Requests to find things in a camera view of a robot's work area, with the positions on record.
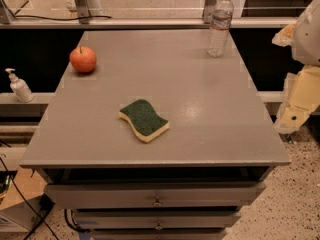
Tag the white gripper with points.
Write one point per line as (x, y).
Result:
(307, 39)

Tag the clear plastic water bottle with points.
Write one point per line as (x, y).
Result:
(219, 27)

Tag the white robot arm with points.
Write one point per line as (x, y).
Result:
(304, 38)

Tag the white pump dispenser bottle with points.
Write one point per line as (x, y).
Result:
(19, 87)

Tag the top grey drawer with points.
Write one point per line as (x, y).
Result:
(121, 196)

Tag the grey drawer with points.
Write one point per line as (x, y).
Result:
(164, 234)
(121, 196)
(156, 219)

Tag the grey drawer cabinet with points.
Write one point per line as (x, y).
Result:
(160, 142)

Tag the green and yellow sponge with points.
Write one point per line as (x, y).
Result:
(143, 120)

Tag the bottom grey drawer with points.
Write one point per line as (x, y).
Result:
(164, 234)

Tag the red apple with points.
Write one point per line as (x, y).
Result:
(83, 59)

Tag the middle grey drawer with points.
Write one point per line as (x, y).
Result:
(156, 219)

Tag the cardboard box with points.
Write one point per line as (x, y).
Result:
(22, 201)

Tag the metal frame post right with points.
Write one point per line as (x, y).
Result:
(207, 11)

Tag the metal frame post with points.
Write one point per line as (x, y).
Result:
(207, 11)
(82, 11)

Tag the metal frame post left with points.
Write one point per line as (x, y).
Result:
(82, 11)

